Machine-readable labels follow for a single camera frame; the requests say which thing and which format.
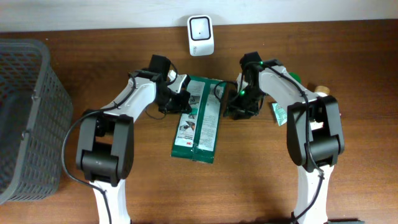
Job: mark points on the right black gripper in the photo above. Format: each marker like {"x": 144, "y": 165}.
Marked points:
{"x": 235, "y": 102}

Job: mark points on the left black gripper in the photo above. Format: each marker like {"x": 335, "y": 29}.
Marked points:
{"x": 182, "y": 102}

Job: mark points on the light green wipes packet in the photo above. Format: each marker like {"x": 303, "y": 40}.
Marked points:
{"x": 280, "y": 114}

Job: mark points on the green 3M gloves package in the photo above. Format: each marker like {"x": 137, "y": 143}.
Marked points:
{"x": 197, "y": 131}

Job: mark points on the green lid jar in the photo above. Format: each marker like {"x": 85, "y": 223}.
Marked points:
{"x": 295, "y": 77}

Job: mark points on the white tube gold cap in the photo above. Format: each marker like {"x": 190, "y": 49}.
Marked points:
{"x": 321, "y": 91}

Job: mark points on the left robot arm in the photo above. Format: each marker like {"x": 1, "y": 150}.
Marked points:
{"x": 105, "y": 151}

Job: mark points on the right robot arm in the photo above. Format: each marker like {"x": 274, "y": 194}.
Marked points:
{"x": 314, "y": 131}

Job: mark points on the white barcode scanner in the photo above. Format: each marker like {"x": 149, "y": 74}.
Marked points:
{"x": 200, "y": 35}

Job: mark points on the grey plastic mesh basket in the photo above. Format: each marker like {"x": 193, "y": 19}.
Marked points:
{"x": 36, "y": 113}

